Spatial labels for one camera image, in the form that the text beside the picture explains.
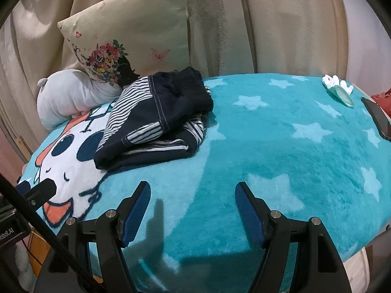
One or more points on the grey plush toy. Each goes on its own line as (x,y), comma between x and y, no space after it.
(70,97)

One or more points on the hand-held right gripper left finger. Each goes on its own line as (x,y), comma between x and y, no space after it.
(136,216)

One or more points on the white fluffy cushion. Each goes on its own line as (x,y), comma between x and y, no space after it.
(24,268)

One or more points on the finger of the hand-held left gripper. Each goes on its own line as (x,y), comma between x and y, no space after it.
(41,190)

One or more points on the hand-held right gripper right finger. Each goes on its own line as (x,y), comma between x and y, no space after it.
(249,213)

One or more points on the orange box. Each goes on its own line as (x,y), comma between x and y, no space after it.
(41,250)

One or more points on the red cloth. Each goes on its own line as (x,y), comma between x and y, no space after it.
(383,103)

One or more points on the black smartphone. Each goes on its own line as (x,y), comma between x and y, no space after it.
(378,119)

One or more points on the teal printed cartoon blanket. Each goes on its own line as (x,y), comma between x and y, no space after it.
(275,158)

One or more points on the beige curtain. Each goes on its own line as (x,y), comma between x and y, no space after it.
(275,21)

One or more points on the cream floral print pillow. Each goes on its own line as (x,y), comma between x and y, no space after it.
(137,21)

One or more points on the striped navy pants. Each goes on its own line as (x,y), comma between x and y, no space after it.
(158,110)

